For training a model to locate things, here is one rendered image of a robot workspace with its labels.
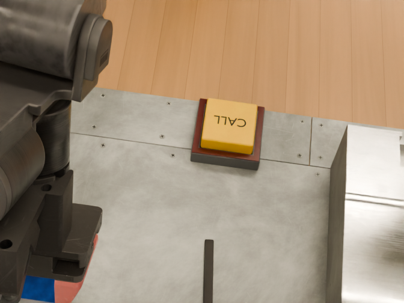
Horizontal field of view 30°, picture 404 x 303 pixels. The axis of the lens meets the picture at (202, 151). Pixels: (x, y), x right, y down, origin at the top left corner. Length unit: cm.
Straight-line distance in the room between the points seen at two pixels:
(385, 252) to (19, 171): 41
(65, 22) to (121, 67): 49
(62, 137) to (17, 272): 10
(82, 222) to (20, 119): 14
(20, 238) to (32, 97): 9
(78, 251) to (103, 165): 33
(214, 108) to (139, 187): 13
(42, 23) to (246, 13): 58
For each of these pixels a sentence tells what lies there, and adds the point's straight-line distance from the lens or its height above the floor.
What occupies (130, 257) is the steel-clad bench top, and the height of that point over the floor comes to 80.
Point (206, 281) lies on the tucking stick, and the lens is 81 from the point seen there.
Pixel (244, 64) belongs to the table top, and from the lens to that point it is 98.
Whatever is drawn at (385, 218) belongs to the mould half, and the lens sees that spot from 78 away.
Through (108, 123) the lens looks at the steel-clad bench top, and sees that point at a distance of 91.
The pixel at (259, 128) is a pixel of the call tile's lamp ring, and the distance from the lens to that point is 89.
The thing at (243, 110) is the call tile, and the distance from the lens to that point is 88.
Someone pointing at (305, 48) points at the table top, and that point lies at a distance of 101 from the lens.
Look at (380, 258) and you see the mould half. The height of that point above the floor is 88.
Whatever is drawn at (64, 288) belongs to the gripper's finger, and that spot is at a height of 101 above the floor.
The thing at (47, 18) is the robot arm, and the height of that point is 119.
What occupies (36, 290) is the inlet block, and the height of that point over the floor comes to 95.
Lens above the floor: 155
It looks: 57 degrees down
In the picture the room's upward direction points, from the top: 6 degrees clockwise
